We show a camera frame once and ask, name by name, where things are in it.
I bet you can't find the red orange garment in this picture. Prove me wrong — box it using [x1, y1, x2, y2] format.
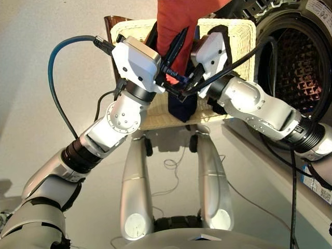
[155, 0, 230, 86]

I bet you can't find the navy blue garment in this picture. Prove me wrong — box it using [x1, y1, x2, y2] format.
[167, 92, 198, 123]

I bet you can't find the pale woven laundry basket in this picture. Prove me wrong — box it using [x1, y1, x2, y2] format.
[110, 18, 257, 130]

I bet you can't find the grey washing machine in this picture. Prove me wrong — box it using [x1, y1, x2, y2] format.
[212, 0, 332, 249]

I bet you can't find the silver robot leg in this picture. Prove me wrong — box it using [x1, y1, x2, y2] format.
[119, 131, 154, 241]
[195, 127, 234, 231]

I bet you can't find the large blue printed sticker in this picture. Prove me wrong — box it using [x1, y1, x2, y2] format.
[302, 165, 332, 205]

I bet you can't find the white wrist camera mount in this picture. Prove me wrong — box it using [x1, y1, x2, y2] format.
[195, 31, 229, 99]
[112, 36, 167, 94]

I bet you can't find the thin grey floor cord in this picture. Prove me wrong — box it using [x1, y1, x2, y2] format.
[151, 146, 187, 208]

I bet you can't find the long grey floor cable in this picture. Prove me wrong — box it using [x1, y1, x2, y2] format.
[227, 181, 291, 231]

